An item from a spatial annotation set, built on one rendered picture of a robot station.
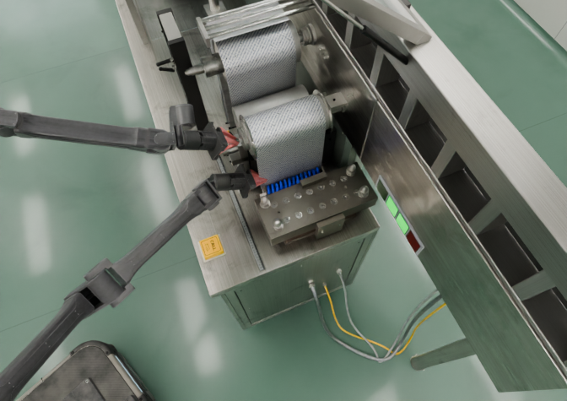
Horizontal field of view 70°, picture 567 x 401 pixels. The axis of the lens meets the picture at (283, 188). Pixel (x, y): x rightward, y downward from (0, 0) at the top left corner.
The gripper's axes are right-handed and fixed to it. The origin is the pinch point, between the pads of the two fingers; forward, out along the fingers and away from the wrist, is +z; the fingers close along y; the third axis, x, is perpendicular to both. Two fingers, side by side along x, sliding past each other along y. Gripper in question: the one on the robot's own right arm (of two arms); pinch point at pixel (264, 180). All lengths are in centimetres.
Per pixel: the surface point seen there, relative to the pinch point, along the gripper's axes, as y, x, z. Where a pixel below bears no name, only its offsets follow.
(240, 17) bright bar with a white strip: -34, 38, -13
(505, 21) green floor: -120, 36, 269
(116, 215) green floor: -71, -132, -14
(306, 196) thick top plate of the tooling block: 9.9, 2.9, 12.0
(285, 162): 0.3, 9.9, 3.4
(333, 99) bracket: -6.1, 33.4, 11.9
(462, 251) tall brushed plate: 53, 43, 10
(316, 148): 0.3, 17.3, 12.2
